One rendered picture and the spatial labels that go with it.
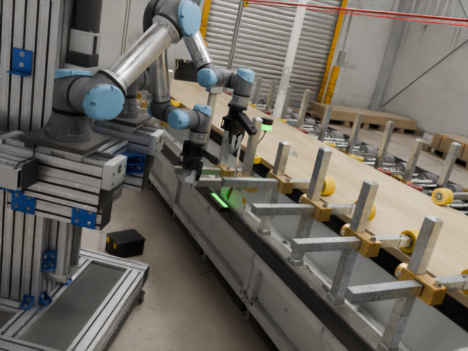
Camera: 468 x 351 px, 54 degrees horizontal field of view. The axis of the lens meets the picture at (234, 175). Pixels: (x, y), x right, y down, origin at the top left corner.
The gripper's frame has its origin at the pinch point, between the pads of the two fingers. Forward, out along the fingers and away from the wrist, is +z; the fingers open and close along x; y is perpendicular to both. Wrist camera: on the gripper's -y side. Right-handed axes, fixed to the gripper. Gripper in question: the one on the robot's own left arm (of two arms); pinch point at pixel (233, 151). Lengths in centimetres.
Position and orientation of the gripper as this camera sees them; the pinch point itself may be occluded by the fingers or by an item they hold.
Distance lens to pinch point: 202.2
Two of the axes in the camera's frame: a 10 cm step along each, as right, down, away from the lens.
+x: -6.8, 0.9, -7.3
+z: -2.0, 9.3, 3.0
